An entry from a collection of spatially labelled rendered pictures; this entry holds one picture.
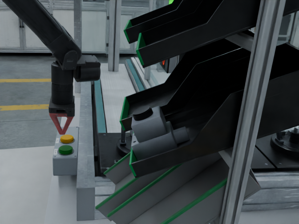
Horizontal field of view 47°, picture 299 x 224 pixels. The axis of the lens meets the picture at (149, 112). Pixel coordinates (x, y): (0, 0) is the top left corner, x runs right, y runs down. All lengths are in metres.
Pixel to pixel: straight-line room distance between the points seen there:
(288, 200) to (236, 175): 0.62
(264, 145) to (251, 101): 0.76
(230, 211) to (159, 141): 0.14
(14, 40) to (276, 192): 5.55
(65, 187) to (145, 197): 0.43
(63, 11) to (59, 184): 5.19
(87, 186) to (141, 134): 0.41
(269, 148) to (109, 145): 0.51
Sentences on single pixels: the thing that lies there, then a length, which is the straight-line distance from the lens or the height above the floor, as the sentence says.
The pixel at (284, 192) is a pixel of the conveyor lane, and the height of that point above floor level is 0.92.
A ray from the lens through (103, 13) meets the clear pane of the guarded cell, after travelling 2.23.
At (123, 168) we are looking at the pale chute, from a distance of 0.80.
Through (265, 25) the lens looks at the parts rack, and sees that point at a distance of 0.40.
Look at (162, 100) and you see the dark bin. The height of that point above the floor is 1.22.
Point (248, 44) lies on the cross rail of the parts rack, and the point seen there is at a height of 1.38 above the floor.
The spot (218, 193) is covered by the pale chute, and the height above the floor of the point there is 1.17.
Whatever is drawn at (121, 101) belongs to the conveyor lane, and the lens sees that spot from 1.55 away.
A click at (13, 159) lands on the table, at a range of 1.22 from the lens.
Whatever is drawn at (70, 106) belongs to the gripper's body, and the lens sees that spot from 0.93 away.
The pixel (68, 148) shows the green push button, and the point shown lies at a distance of 1.02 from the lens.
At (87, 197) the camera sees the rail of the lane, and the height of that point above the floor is 0.93.
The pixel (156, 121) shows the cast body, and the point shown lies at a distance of 0.49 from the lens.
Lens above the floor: 1.45
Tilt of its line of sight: 22 degrees down
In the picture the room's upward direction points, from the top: 5 degrees clockwise
